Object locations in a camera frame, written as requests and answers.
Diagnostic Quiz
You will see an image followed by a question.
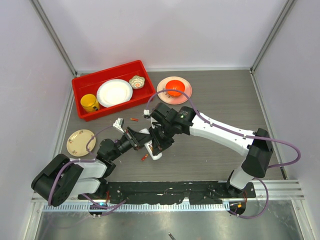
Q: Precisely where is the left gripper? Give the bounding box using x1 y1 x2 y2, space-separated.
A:
109 126 152 162

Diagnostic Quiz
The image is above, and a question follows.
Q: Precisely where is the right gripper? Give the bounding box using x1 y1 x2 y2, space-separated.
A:
148 122 175 156

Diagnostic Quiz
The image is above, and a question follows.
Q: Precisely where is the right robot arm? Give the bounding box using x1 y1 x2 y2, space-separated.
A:
143 103 273 198

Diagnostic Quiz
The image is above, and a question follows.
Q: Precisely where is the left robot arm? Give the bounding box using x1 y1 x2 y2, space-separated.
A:
31 127 152 207

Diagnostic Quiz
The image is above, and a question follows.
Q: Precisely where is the pink plate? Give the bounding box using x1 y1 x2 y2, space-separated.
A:
156 76 193 105

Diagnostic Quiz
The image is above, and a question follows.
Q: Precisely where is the white paper plate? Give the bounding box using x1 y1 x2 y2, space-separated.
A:
96 79 133 108

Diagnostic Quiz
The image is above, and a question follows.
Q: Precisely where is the orange bowl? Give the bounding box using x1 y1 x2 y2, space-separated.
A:
165 79 186 97

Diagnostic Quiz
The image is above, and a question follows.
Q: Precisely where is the small flower-shaped bowl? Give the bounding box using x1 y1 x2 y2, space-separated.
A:
128 75 145 90

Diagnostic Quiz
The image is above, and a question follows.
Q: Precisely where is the yellow mug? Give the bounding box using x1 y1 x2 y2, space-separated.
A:
80 94 100 113

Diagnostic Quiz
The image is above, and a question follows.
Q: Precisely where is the cream floral plate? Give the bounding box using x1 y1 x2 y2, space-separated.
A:
66 129 96 157

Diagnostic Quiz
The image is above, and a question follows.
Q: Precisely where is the red plastic bin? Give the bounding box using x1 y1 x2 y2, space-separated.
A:
72 60 156 122

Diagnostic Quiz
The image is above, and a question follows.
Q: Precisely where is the small dark object on floor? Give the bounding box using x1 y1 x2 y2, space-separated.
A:
168 232 176 240

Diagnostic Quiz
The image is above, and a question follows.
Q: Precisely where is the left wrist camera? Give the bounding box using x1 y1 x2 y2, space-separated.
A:
112 117 125 134

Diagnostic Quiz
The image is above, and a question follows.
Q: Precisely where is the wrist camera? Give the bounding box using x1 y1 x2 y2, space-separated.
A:
143 109 152 119
112 117 125 134

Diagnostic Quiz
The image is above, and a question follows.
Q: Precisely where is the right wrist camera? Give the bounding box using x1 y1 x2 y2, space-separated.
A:
143 109 152 119

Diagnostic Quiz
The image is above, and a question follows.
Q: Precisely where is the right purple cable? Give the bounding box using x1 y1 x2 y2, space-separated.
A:
146 89 302 221

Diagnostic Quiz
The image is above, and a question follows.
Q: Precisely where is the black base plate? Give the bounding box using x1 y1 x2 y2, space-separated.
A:
88 181 256 205

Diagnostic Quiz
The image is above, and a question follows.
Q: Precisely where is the white cable duct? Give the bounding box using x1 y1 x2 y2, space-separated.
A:
42 201 230 213

